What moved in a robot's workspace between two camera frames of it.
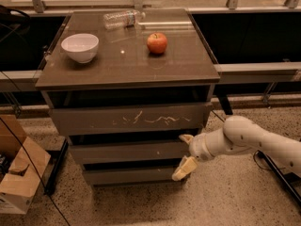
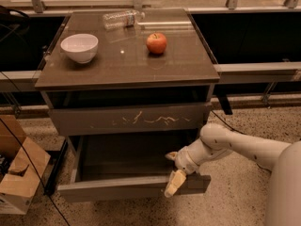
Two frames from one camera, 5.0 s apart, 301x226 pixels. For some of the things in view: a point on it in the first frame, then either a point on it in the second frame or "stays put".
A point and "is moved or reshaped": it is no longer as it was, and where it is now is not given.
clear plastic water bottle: x=123 y=20 stays put
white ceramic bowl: x=82 y=47 stays put
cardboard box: x=23 y=161 stays put
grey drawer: x=129 y=151 is moved or reshaped
